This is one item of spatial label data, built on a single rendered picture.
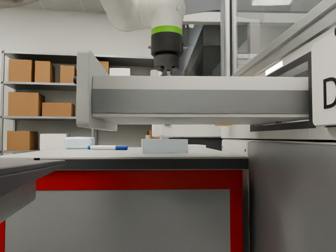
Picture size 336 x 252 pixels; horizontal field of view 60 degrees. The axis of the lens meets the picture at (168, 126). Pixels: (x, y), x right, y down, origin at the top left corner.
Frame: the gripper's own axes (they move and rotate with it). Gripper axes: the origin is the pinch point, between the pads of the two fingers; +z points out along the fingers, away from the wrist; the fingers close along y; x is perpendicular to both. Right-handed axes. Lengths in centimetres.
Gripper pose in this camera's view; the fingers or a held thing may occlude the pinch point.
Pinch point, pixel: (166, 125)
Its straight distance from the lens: 84.7
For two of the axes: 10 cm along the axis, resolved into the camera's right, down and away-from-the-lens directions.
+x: -9.9, 0.0, -1.3
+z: 0.0, 10.0, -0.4
